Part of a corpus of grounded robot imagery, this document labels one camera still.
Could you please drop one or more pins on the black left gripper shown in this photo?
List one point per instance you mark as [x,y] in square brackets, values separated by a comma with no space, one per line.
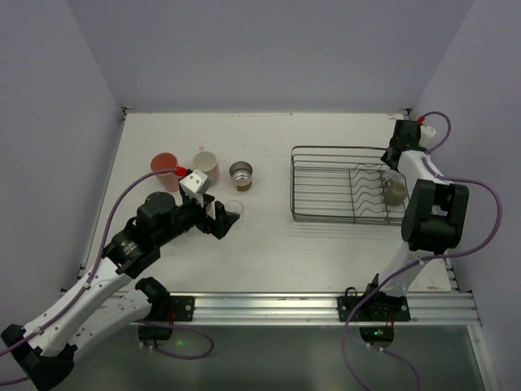
[209,217]

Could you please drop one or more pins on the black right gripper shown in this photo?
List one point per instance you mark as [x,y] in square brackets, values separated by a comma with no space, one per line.
[392,154]

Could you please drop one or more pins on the clear glass cup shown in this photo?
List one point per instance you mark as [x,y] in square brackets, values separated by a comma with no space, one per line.
[235,206]
[390,175]

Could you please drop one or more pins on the steel cup with brown band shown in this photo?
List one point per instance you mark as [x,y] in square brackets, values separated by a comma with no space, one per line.
[241,175]

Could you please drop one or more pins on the olive ceramic cup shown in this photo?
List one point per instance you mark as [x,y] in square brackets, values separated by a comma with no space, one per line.
[395,193]

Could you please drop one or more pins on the pink ceramic mug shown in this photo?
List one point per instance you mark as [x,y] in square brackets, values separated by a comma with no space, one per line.
[207,163]

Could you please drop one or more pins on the pink plastic tumbler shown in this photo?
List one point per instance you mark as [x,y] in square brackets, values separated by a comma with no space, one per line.
[164,164]

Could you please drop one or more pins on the beige plastic tumbler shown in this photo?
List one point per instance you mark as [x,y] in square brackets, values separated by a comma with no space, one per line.
[210,210]

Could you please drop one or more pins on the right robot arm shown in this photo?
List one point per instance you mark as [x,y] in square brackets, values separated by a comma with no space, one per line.
[434,217]

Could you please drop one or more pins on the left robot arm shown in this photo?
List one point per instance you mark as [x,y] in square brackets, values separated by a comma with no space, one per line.
[112,293]

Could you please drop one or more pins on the left controller board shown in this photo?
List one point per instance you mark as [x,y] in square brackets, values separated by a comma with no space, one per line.
[151,334]

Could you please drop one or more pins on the controller board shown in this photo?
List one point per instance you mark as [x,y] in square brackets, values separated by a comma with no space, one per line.
[378,336]
[151,334]

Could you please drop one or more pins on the right controller board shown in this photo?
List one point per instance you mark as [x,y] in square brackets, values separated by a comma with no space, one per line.
[378,336]

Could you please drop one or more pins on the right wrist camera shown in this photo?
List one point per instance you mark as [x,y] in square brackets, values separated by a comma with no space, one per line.
[427,135]

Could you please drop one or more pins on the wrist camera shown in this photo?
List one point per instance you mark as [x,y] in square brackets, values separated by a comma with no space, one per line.
[195,185]
[427,135]

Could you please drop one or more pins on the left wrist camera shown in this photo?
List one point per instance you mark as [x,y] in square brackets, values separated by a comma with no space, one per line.
[195,185]

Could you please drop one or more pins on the wire dish rack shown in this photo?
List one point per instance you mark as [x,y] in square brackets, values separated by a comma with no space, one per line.
[334,184]

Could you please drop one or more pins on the aluminium mounting rail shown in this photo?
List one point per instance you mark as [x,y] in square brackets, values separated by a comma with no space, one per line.
[322,309]

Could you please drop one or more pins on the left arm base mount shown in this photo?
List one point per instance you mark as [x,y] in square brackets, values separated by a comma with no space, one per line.
[180,309]

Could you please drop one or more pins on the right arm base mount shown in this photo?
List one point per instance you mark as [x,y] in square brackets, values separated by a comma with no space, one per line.
[380,308]

